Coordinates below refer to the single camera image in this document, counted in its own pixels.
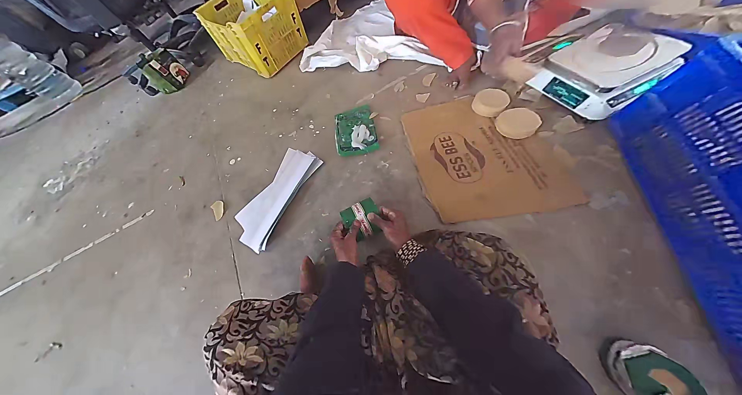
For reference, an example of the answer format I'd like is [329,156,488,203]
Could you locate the person's left hand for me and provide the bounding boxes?
[330,220,361,267]

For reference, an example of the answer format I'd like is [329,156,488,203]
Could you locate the person's right hand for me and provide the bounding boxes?
[367,206,413,252]

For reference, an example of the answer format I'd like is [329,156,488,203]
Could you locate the green packet with banded label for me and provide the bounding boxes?
[340,197,382,243]

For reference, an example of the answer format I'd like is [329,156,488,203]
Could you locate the person's right forearm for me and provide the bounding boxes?
[396,238,597,395]

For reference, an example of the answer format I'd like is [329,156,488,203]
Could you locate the person's left forearm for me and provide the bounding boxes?
[274,261,368,395]

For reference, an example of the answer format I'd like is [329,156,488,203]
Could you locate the stack of white paper strips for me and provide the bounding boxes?
[234,147,324,255]

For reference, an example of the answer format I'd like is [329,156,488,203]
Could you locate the white paste lump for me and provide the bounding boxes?
[350,124,376,150]

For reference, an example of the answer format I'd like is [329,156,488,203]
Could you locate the green tray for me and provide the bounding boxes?
[334,104,381,157]

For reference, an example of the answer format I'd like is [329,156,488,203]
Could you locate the brown printed cardboard sheet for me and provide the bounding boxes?
[400,96,590,224]

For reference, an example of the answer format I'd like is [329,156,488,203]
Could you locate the person's legs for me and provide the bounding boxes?
[203,229,561,395]

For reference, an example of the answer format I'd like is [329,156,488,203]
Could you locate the stack of round beige discs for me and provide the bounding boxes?
[471,88,511,118]
[494,107,543,140]

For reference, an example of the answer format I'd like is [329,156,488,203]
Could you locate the white cloth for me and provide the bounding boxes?
[299,0,453,73]

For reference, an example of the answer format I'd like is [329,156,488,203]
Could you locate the yellow plastic crate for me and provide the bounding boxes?
[194,0,310,79]

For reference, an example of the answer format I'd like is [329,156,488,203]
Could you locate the green printed box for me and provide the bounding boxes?
[136,48,191,95]

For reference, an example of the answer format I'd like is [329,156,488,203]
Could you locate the white weighing scale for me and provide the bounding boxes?
[526,24,693,121]

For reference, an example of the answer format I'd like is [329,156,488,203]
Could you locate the blue plastic crate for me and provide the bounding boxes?
[609,31,742,378]

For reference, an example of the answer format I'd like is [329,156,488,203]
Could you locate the green shoe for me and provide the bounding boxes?
[599,337,709,395]

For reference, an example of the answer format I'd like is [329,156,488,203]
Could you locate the dark machine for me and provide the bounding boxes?
[0,0,157,61]

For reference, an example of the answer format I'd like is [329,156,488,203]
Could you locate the clear plastic bottle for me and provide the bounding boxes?
[0,34,83,138]

